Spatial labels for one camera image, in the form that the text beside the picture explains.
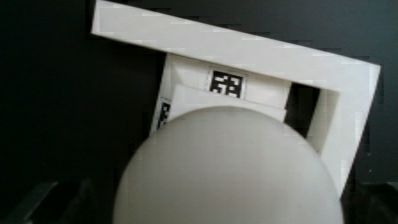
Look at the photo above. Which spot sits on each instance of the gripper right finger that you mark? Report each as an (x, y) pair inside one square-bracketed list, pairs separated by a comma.
[(369, 203)]

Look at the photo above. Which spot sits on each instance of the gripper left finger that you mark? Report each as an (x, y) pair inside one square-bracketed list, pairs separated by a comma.
[(57, 204)]

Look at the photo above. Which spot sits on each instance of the white lamp bulb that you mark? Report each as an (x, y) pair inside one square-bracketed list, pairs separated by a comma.
[(225, 171)]

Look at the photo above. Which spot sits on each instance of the white lamp base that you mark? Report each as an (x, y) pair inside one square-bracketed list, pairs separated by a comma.
[(202, 85)]

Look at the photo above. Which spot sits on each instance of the white L-shaped fence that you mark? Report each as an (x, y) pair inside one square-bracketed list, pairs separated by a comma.
[(332, 79)]

